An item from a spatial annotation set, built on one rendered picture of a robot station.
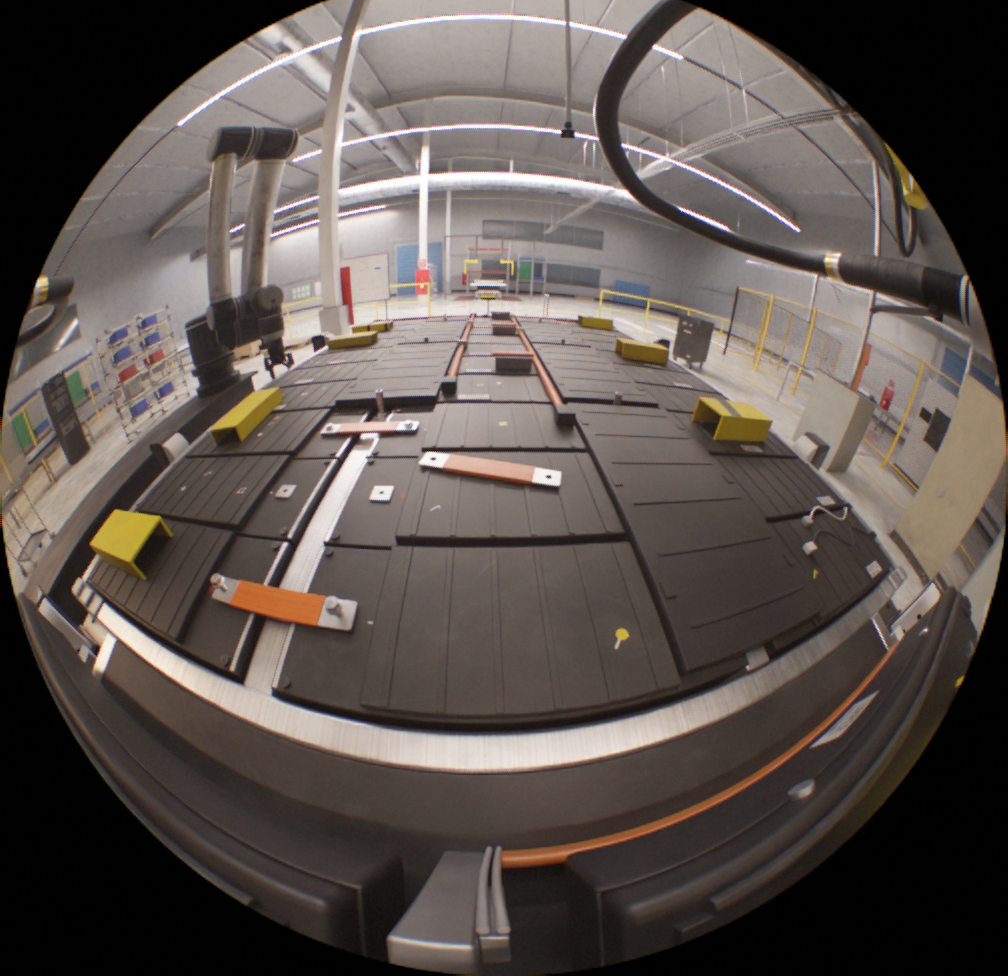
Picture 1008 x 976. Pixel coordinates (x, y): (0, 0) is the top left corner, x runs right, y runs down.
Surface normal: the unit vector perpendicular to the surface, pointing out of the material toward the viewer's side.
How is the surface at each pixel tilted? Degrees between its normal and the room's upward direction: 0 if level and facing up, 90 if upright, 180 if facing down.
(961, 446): 90
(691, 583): 0
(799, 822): 23
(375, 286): 90
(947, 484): 90
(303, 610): 0
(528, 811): 0
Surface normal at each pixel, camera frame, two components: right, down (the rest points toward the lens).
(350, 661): 0.04, -0.81
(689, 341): -0.85, 0.29
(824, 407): -1.00, 0.00
